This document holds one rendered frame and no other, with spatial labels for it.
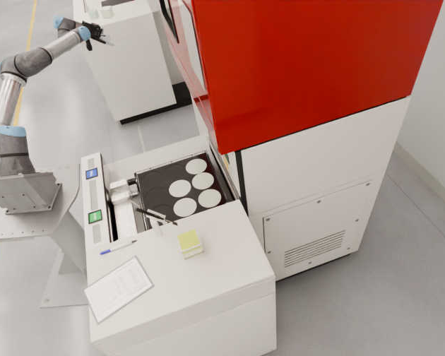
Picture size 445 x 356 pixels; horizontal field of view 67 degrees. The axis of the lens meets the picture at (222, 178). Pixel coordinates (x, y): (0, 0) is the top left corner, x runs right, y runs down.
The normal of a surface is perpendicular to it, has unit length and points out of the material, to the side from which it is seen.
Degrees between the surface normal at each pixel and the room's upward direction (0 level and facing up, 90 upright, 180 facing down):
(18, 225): 0
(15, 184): 90
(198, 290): 0
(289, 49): 90
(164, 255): 0
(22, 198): 90
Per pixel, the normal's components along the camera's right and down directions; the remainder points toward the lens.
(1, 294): -0.12, -0.66
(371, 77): 0.31, 0.69
